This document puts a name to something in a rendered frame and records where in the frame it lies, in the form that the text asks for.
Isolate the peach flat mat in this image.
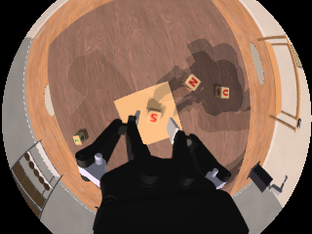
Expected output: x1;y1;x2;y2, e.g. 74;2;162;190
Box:
114;82;182;144

